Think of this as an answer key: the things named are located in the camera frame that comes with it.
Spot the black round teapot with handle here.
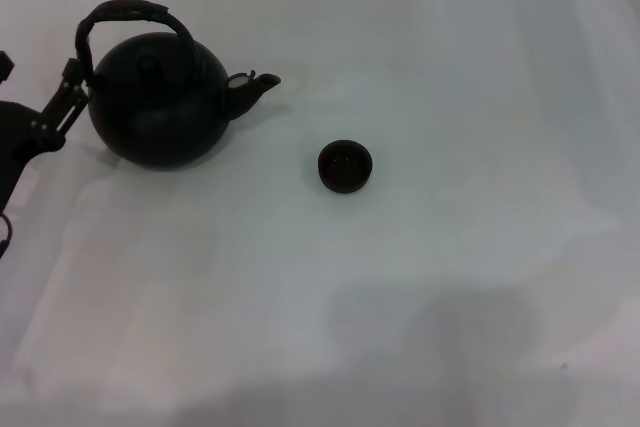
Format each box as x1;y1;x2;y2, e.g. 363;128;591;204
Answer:
74;0;282;168

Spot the small dark teacup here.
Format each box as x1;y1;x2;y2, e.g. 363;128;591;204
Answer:
317;139;374;194

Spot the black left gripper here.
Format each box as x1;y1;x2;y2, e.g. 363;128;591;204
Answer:
0;50;91;214

